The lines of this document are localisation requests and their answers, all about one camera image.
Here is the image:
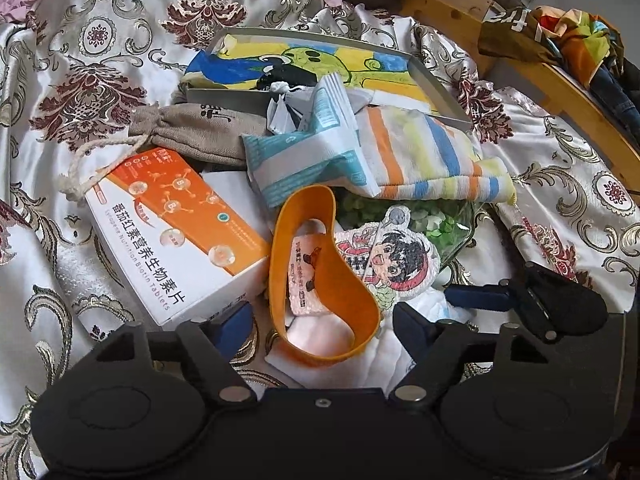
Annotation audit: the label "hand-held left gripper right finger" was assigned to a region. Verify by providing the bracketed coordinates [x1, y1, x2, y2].
[392, 303, 551, 404]

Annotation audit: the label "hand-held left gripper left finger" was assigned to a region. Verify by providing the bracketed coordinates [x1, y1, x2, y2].
[95, 302, 258, 404]

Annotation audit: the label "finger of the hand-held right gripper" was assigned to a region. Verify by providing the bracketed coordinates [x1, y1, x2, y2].
[444, 262, 559, 344]

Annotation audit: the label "orange elastic band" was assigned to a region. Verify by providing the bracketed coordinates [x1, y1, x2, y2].
[270, 185, 381, 368]

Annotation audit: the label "striped towel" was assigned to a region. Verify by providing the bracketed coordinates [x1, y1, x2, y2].
[350, 105, 518, 206]

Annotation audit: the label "teal tissue packet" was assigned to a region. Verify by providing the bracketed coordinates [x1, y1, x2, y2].
[240, 72, 381, 208]

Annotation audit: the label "bag of green beads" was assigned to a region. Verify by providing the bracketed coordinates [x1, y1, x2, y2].
[332, 192, 476, 266]

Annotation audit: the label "small pink packet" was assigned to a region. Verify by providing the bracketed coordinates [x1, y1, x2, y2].
[287, 217, 341, 318]

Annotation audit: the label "white cloth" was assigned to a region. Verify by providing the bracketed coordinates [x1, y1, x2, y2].
[265, 285, 466, 391]

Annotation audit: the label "orange and white medicine box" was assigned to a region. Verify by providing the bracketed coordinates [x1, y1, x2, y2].
[85, 147, 271, 326]

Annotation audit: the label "blue jeans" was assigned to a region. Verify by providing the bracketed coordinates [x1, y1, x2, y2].
[587, 55, 640, 133]

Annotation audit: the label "floral satin bedspread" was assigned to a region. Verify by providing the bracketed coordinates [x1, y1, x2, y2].
[0, 0, 640, 480]

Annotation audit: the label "brown printed cloth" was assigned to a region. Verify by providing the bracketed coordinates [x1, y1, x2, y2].
[477, 6, 553, 63]

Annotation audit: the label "colourful patchwork cloth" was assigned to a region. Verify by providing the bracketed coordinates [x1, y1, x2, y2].
[532, 5, 626, 86]

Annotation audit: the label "beige drawstring pouch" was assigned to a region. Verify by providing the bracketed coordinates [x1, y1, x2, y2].
[57, 102, 271, 206]

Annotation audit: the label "wooden bed frame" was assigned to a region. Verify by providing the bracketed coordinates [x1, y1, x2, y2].
[400, 0, 640, 191]

